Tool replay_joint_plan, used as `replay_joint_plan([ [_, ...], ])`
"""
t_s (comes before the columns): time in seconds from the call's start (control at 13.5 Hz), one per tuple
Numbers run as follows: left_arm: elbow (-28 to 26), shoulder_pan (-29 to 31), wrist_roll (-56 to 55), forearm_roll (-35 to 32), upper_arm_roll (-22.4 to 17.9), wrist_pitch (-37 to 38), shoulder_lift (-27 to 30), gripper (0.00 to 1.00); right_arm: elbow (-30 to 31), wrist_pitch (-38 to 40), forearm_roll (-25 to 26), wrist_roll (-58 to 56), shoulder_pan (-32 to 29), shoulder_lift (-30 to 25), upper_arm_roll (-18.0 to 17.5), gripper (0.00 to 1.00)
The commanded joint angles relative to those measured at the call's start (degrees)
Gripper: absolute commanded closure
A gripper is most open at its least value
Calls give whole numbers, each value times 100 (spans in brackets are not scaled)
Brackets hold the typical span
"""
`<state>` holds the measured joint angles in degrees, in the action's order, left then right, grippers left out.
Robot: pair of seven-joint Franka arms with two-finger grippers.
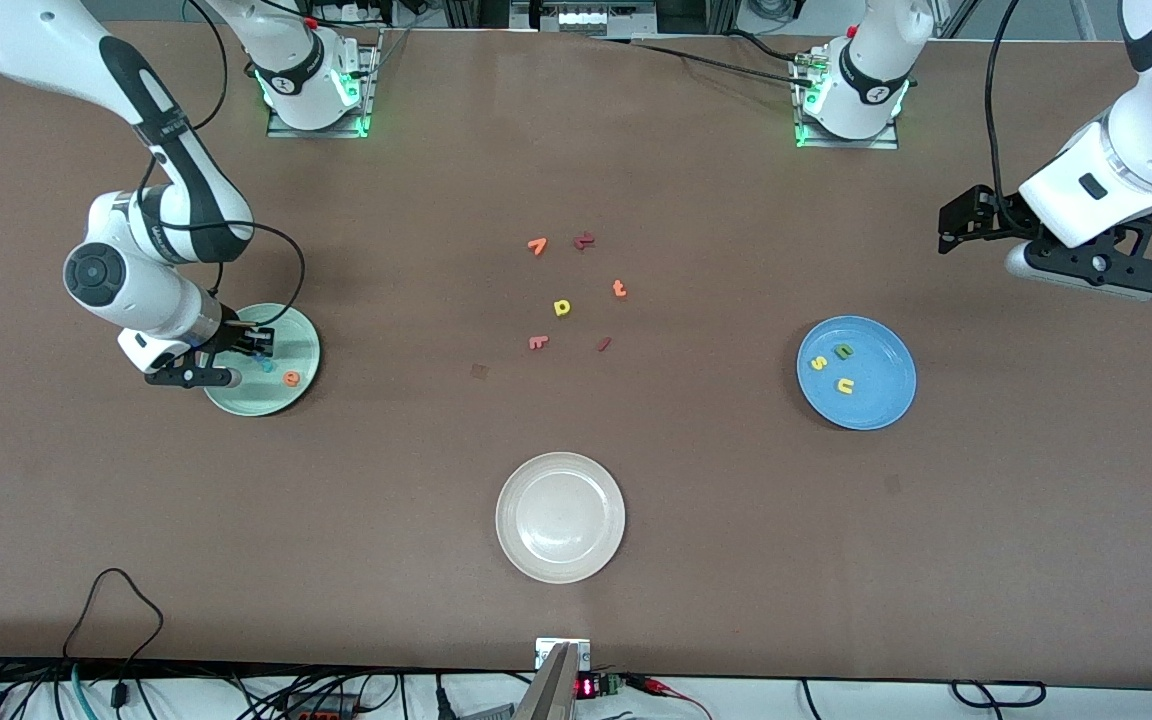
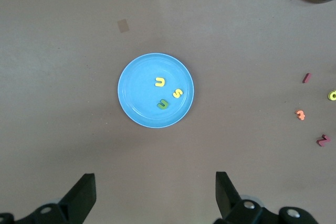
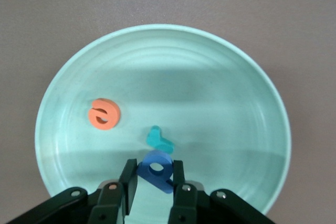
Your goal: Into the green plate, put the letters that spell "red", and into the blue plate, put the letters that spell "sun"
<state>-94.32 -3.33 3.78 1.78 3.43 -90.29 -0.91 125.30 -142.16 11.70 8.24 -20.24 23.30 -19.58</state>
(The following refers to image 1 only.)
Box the metal frame device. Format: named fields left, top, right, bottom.
left=511, top=0, right=657, bottom=36

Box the thin black looped cable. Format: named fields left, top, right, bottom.
left=61, top=568, right=165, bottom=691

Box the red alligator clip lead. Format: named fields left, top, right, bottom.
left=626, top=675, right=715, bottom=720

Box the black cable across table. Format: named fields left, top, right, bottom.
left=591, top=30, right=822, bottom=91

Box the blue round plate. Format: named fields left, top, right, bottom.
left=797, top=316, right=918, bottom=432

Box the pale green round plate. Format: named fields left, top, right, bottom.
left=202, top=303, right=322, bottom=417

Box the black oval cable loop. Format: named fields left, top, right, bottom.
left=951, top=680, right=1047, bottom=707

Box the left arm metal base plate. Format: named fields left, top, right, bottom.
left=792, top=48, right=900, bottom=151

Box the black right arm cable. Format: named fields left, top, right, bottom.
left=141, top=0, right=307, bottom=331

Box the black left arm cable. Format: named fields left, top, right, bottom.
left=984, top=0, right=1037, bottom=236

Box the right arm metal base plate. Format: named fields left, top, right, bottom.
left=266, top=28, right=384, bottom=139

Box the cream round plate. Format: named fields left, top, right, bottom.
left=495, top=452, right=627, bottom=585

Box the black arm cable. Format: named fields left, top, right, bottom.
left=141, top=0, right=307, bottom=331
left=984, top=0, right=1037, bottom=236

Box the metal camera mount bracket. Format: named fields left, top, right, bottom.
left=534, top=637, right=592, bottom=720

